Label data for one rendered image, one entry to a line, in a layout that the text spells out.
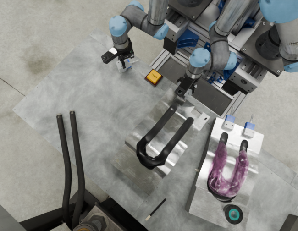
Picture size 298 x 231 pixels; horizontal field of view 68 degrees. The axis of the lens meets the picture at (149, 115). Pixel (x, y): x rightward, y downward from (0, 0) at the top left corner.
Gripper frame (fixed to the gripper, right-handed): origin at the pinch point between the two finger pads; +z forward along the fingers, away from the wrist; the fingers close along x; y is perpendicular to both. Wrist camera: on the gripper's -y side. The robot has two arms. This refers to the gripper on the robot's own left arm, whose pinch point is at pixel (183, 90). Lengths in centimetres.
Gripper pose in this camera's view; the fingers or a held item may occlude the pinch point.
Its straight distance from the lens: 125.2
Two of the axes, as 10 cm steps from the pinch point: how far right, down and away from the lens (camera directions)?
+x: -7.8, -6.1, 1.6
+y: 6.3, -7.5, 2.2
